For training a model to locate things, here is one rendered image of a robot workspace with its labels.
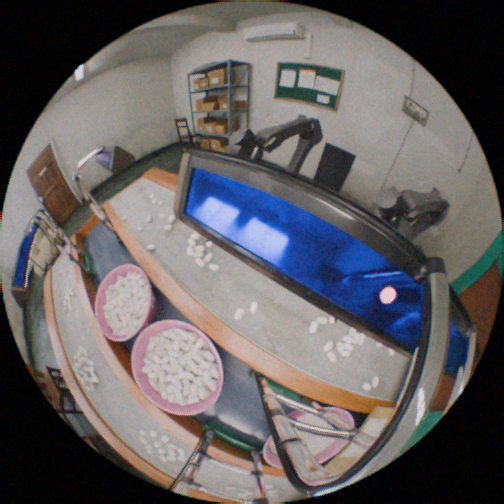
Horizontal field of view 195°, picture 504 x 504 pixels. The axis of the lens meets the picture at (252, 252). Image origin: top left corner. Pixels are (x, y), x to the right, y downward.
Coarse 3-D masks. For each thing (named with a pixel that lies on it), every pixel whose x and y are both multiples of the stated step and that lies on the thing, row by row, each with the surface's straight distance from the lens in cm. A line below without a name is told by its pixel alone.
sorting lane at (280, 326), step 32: (128, 192) 115; (160, 192) 92; (128, 224) 83; (160, 224) 69; (160, 256) 57; (192, 256) 52; (224, 256) 49; (192, 288) 47; (224, 288) 44; (256, 288) 44; (224, 320) 42; (256, 320) 42; (288, 320) 43; (288, 352) 43; (320, 352) 47; (352, 352) 53; (384, 352) 63; (352, 384) 55; (384, 384) 67
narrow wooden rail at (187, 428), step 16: (80, 240) 123; (80, 256) 102; (80, 272) 87; (80, 288) 81; (96, 320) 65; (96, 336) 64; (112, 352) 58; (128, 352) 63; (112, 368) 59; (128, 368) 56; (128, 384) 55; (144, 400) 53; (160, 416) 52; (176, 416) 53; (192, 416) 58; (176, 432) 53; (192, 432) 52; (224, 448) 55; (240, 464) 57
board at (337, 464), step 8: (376, 408) 62; (384, 408) 66; (392, 408) 71; (368, 416) 62; (376, 416) 65; (384, 416) 69; (344, 448) 65; (336, 456) 67; (328, 464) 68; (336, 464) 70; (344, 464) 74; (336, 472) 77
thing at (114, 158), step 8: (104, 152) 71; (112, 152) 51; (120, 152) 50; (128, 152) 51; (96, 160) 101; (104, 160) 67; (112, 160) 50; (120, 160) 50; (128, 160) 51; (112, 168) 50; (120, 168) 50
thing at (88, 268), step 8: (40, 208) 92; (32, 216) 95; (48, 216) 93; (32, 224) 79; (40, 224) 78; (24, 232) 98; (48, 232) 80; (56, 232) 89; (24, 240) 83; (72, 256) 84; (88, 256) 104; (80, 264) 86; (88, 264) 94; (88, 272) 89
